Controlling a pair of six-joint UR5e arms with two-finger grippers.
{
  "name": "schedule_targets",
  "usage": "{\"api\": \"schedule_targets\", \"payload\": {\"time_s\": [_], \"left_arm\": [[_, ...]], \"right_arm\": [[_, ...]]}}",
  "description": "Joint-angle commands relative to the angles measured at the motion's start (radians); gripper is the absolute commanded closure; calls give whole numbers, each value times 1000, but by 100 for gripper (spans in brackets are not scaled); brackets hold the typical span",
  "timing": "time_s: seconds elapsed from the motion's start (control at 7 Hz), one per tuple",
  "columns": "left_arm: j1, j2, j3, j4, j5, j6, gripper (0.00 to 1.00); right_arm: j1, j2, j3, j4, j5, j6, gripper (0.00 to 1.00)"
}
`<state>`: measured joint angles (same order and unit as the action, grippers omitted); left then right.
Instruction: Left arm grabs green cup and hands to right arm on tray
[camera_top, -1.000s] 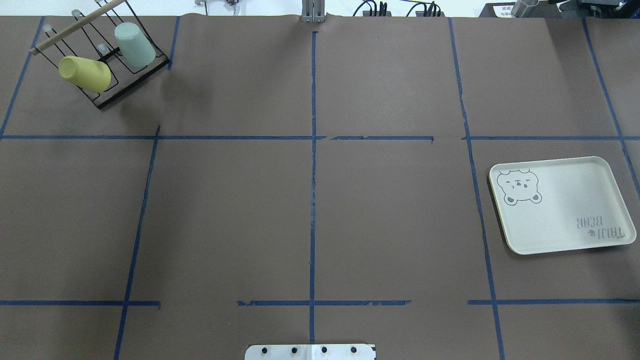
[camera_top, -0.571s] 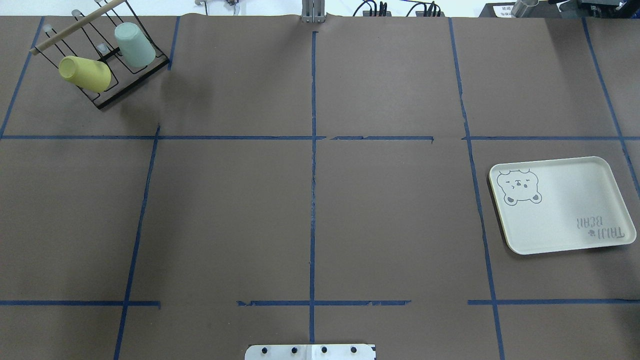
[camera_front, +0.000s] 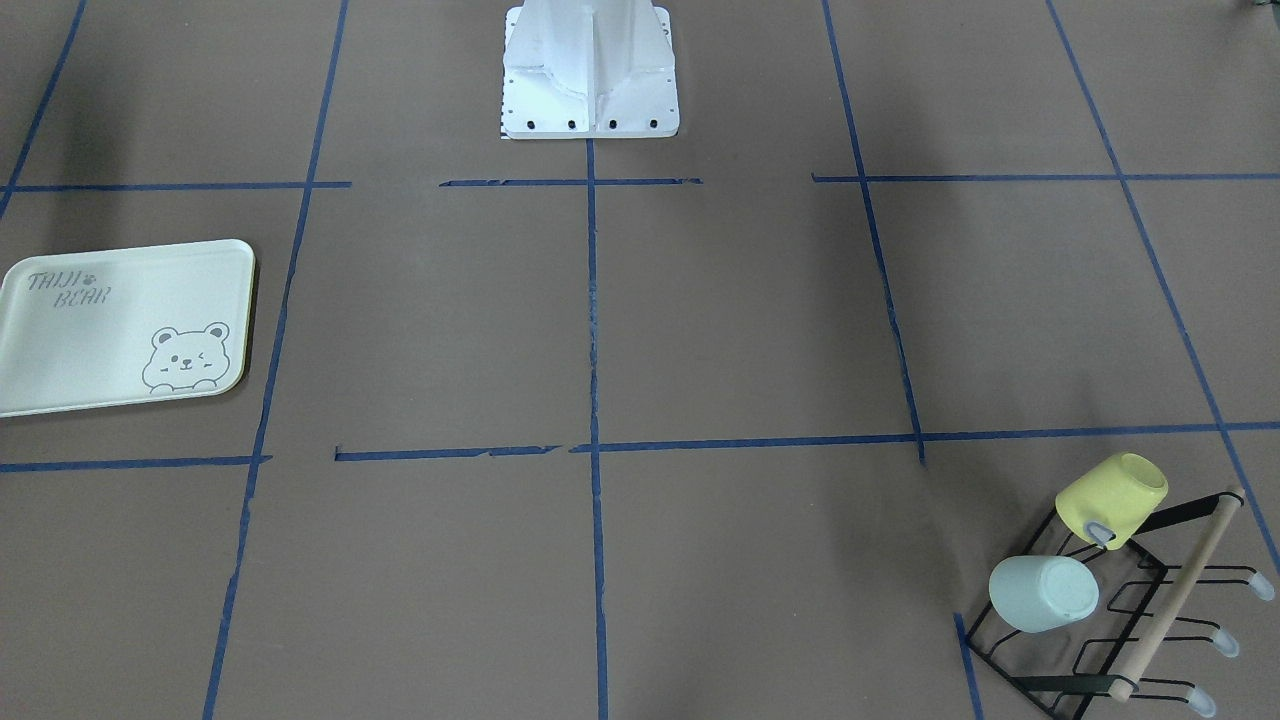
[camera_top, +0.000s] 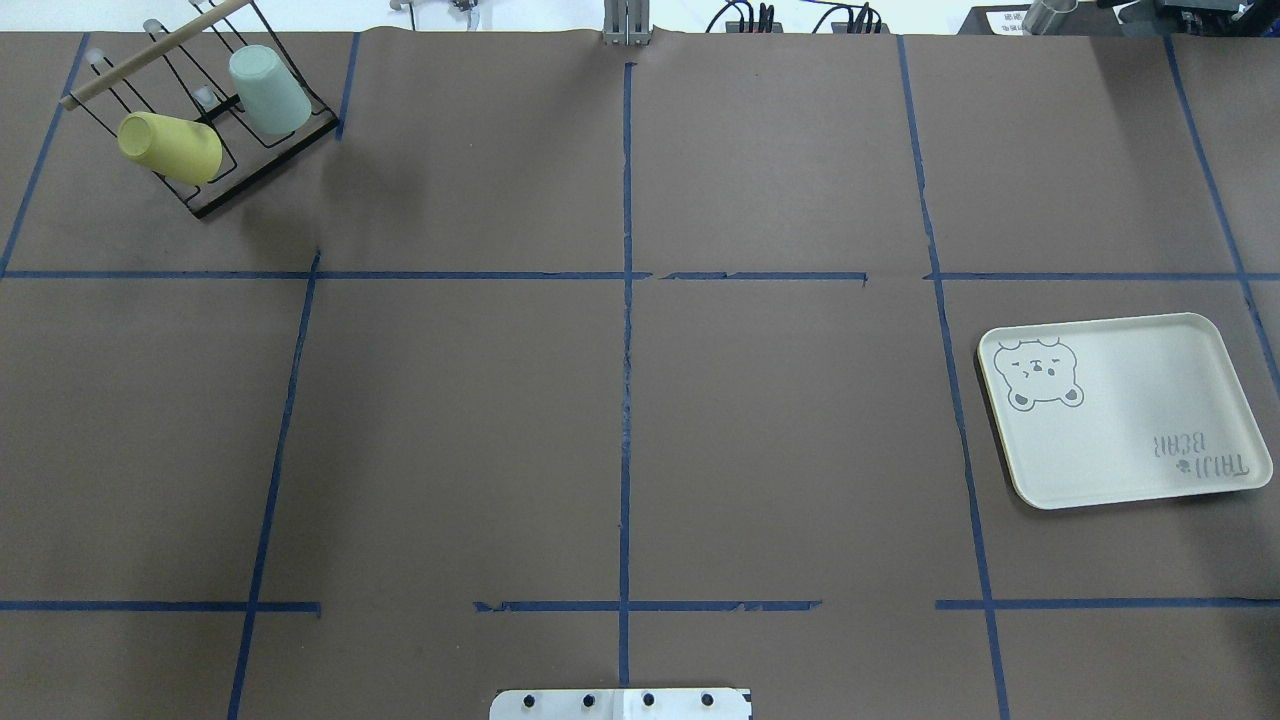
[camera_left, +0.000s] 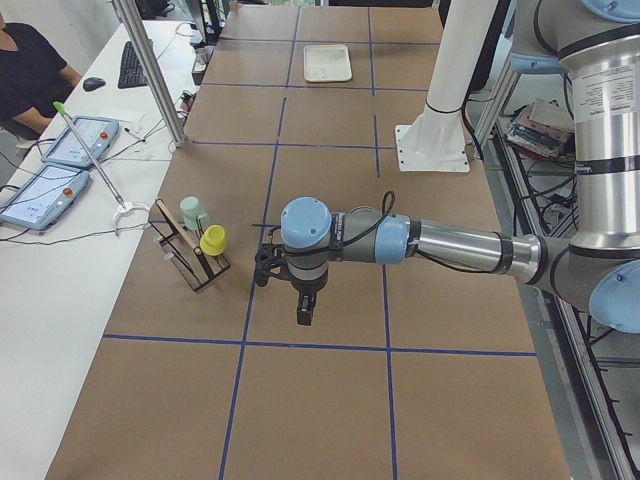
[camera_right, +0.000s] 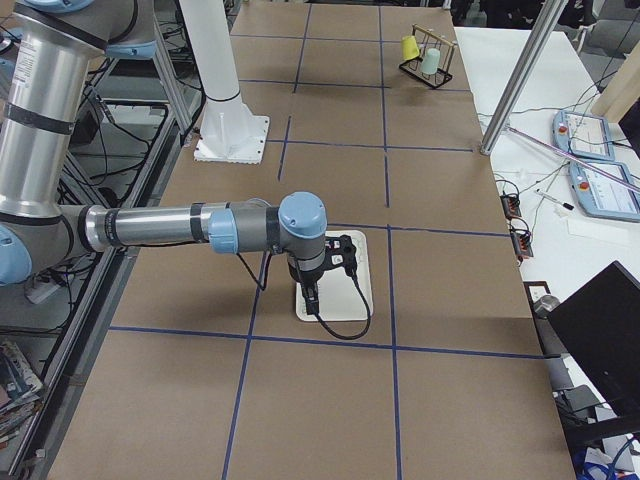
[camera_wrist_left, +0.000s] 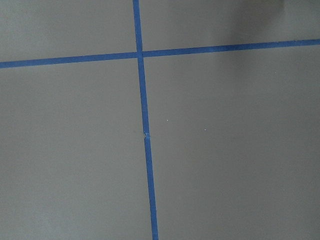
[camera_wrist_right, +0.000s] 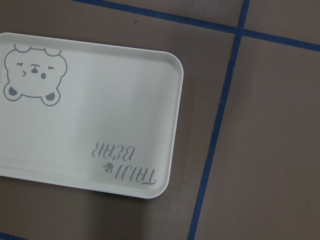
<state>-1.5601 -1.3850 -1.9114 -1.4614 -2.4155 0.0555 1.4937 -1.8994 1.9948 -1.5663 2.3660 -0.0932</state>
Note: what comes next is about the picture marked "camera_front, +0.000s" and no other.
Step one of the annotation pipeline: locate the pale green cup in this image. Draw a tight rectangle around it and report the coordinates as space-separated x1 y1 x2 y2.
988 555 1100 633

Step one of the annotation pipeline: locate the yellow cup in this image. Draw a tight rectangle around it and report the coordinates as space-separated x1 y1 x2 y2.
1055 452 1169 551

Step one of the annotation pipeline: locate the pale green bear tray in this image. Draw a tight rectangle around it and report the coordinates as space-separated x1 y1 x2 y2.
1 240 256 418

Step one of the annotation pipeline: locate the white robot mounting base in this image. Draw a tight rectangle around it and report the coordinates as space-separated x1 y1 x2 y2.
500 1 681 141

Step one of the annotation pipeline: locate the black wire cup rack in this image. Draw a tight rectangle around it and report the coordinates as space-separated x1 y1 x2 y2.
956 489 1277 719

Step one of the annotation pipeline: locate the wooden rack handle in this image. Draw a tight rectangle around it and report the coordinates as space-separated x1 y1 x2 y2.
1108 486 1244 703

